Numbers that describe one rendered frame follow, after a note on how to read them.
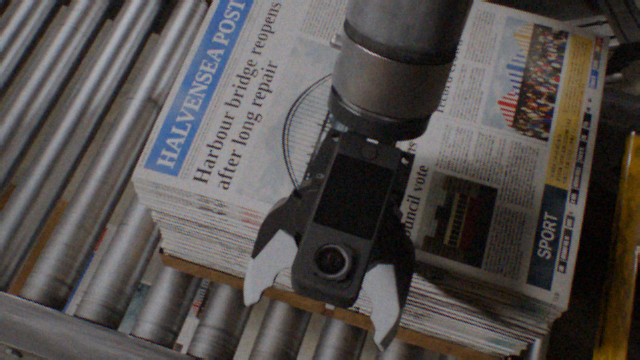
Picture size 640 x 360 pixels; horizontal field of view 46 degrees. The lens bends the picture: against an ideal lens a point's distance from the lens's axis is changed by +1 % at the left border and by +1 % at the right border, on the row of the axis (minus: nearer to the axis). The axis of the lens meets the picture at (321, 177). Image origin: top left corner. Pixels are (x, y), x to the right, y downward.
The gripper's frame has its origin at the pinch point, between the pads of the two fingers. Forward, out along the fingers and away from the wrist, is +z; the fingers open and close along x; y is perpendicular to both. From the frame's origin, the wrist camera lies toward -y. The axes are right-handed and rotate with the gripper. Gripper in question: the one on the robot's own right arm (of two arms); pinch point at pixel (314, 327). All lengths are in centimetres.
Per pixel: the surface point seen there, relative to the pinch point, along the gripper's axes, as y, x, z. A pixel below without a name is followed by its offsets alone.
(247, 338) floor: 70, 16, 76
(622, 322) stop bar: 24.0, -30.5, 7.7
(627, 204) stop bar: 36.5, -29.3, 0.4
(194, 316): 70, 29, 74
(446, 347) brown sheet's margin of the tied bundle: 15.3, -12.9, 11.3
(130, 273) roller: 15.3, 21.8, 15.7
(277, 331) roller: 14.1, 4.3, 15.7
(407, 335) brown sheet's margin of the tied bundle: 15.3, -8.8, 11.5
